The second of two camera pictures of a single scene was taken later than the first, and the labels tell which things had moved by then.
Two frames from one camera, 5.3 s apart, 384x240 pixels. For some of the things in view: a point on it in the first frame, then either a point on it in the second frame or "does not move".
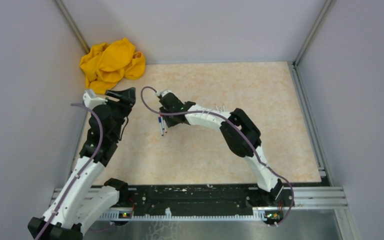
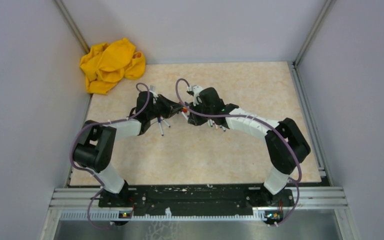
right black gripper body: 170,122 -> 199,106
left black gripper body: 120,109 -> 161,107
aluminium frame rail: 303,197 does not move
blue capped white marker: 160,125 does not move
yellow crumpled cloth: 105,64 does not move
